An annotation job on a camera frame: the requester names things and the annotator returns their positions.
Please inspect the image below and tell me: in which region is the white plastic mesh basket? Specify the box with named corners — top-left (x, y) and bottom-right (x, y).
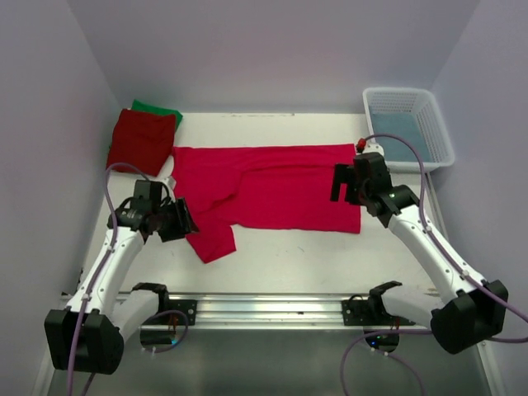
top-left (363, 87), bottom-right (455, 172)

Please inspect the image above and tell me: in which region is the crimson pink t shirt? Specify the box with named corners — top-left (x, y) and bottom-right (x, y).
top-left (172, 144), bottom-right (361, 263)

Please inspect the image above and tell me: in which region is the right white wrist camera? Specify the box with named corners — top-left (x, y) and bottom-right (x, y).
top-left (356, 139), bottom-right (384, 156)

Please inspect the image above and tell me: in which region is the aluminium mounting rail frame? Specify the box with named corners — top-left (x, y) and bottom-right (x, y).
top-left (32, 172), bottom-right (507, 396)

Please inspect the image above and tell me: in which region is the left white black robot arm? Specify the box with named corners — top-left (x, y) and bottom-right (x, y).
top-left (45, 180), bottom-right (198, 375)

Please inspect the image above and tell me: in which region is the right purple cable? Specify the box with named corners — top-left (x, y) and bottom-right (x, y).
top-left (340, 133), bottom-right (528, 396)

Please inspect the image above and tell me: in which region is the folded green t shirt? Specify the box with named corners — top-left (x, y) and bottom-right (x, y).
top-left (130, 99), bottom-right (183, 128)

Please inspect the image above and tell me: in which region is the blue t shirt in basket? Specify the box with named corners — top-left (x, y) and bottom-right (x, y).
top-left (371, 113), bottom-right (431, 162)

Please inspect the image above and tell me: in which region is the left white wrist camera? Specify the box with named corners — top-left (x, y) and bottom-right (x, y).
top-left (162, 176), bottom-right (177, 191)

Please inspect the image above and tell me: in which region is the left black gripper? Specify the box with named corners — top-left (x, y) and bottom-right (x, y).
top-left (152, 196), bottom-right (199, 242)

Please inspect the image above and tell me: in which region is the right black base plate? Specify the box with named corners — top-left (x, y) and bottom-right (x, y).
top-left (341, 299), bottom-right (415, 327)

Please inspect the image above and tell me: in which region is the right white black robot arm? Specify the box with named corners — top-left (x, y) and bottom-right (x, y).
top-left (331, 152), bottom-right (508, 354)

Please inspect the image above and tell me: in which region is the folded dark red t shirt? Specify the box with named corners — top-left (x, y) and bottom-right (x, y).
top-left (106, 109), bottom-right (177, 177)

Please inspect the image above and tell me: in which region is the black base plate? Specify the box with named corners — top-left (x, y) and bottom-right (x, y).
top-left (167, 299), bottom-right (198, 328)
top-left (341, 299), bottom-right (415, 327)

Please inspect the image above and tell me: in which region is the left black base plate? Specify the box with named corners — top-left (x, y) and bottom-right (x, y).
top-left (167, 299), bottom-right (198, 328)

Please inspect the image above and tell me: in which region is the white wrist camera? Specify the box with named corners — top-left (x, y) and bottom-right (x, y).
top-left (356, 139), bottom-right (384, 156)
top-left (162, 176), bottom-right (177, 191)

